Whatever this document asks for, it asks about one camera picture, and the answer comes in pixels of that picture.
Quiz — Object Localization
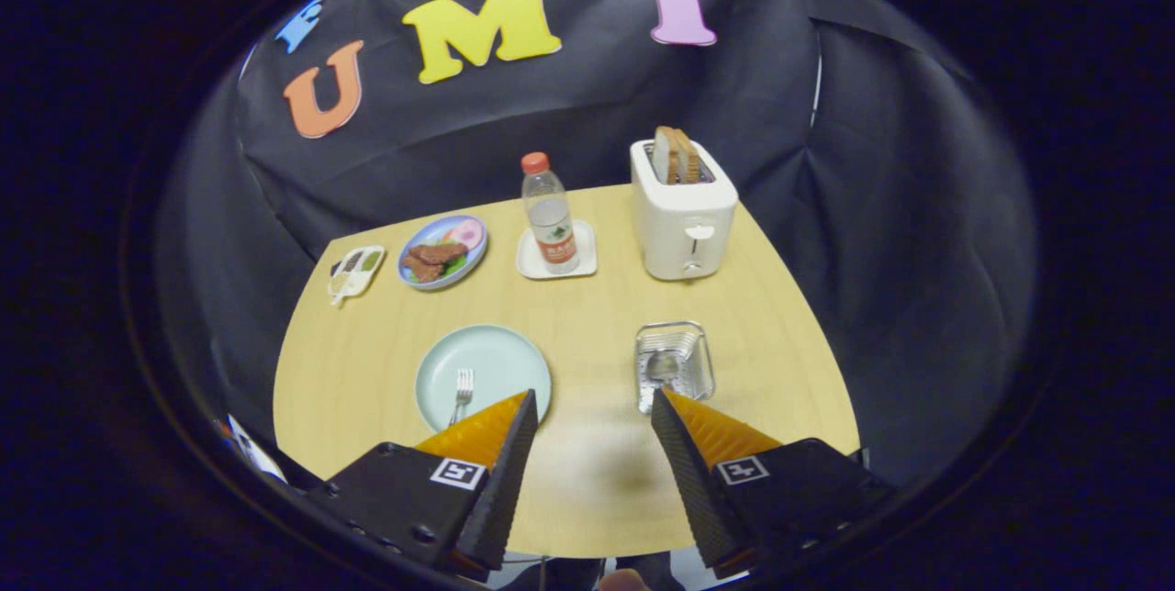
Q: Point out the light green plate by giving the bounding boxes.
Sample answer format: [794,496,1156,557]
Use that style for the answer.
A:
[414,324,554,433]

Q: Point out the white divided sauce dish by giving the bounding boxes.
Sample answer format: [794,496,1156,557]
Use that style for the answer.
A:
[327,245,386,307]

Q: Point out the blue plate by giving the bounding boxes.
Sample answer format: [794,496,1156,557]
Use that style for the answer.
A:
[397,214,488,291]

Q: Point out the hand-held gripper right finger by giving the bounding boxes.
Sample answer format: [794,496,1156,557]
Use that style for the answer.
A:
[651,386,897,572]

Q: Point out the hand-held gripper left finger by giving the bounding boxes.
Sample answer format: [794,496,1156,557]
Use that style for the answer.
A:
[306,389,540,575]

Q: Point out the clear water bottle red cap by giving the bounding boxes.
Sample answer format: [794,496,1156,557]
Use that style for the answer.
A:
[520,151,581,275]

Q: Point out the white toaster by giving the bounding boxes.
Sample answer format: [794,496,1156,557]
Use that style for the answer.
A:
[630,139,739,282]

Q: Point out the black backdrop cloth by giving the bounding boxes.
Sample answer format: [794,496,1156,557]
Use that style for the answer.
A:
[156,0,1038,491]

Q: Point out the silver fork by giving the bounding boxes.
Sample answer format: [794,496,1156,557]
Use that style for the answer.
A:
[447,368,476,429]

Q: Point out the white square coaster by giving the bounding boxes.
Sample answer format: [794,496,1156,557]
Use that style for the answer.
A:
[516,219,599,281]

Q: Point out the clear plastic basket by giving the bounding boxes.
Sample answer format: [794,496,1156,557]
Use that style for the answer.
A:
[633,320,716,415]

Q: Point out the brown meat pieces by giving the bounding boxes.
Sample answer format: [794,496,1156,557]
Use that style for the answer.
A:
[401,242,468,284]

